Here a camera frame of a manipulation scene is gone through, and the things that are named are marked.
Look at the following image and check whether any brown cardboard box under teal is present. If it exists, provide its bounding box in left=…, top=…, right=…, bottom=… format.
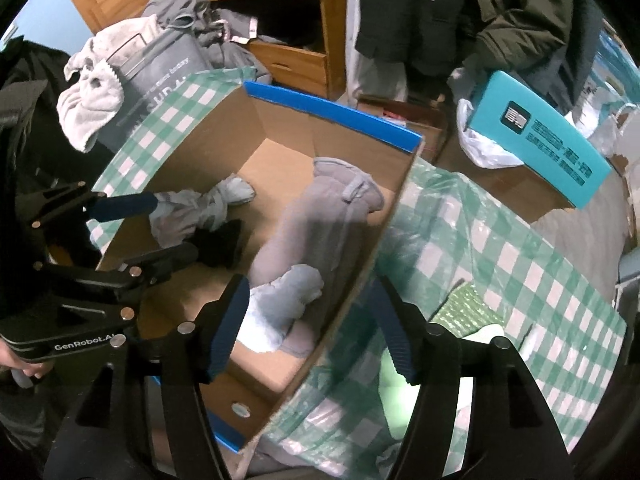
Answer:
left=435, top=134, right=574, bottom=223

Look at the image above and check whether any hanging olive jacket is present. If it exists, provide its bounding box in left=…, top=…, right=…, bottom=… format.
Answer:
left=463, top=0, right=603, bottom=114

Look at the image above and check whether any grey fleece mitten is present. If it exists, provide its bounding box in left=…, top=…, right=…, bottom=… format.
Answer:
left=248, top=157, right=385, bottom=358

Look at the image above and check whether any blue white plastic bag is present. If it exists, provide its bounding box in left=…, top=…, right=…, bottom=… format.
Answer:
left=565, top=28, right=639, bottom=157

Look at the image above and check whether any green sparkly scrub pad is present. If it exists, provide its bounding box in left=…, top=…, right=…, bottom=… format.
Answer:
left=431, top=282, right=504, bottom=341

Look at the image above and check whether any light pink towel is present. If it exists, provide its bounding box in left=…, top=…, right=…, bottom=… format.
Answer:
left=56, top=14, right=164, bottom=153

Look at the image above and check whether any flat cardboard box on floor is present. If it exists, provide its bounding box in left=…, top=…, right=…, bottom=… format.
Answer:
left=356, top=96, right=448, bottom=162

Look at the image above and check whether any green checkered tablecloth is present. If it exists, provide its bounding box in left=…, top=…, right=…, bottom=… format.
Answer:
left=94, top=70, right=626, bottom=479

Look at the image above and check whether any blue-edged cardboard box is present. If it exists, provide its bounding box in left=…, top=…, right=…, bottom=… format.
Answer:
left=96, top=74, right=424, bottom=446

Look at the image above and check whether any light green microfiber cloth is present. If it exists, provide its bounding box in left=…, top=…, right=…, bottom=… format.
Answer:
left=378, top=349, right=474, bottom=440

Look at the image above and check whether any pale blue sock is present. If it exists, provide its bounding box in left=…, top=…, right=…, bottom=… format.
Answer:
left=236, top=264, right=324, bottom=353

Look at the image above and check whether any white patterned cloth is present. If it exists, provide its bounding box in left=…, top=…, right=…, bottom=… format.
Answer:
left=149, top=174, right=256, bottom=248

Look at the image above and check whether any person's left hand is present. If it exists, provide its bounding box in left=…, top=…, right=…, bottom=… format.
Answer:
left=0, top=339, right=54, bottom=379

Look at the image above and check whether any wooden louvered wardrobe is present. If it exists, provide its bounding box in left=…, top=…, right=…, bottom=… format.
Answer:
left=72, top=0, right=346, bottom=100

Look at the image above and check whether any hanging black jacket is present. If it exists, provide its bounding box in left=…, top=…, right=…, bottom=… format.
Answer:
left=356, top=0, right=494, bottom=76

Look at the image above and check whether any teal printed shoe box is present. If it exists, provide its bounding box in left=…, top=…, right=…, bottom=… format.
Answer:
left=469, top=70, right=611, bottom=208

